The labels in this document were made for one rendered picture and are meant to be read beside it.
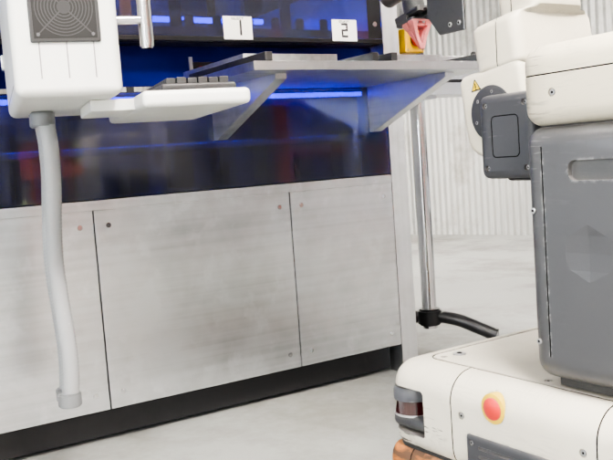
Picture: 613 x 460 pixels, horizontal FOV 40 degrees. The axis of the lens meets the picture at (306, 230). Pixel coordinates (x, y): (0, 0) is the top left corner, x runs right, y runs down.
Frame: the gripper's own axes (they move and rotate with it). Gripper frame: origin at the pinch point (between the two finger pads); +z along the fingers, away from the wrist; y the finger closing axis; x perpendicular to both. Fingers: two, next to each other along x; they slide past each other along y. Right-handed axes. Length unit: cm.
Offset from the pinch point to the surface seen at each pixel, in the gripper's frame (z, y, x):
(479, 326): 79, 43, -40
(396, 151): 21.6, 29.7, -9.0
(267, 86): 11, -3, 50
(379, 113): 12.0, 22.2, 0.3
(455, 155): -27, 312, -294
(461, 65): 9.8, -13.4, 0.5
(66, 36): 9, -28, 103
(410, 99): 12.2, 8.2, 0.4
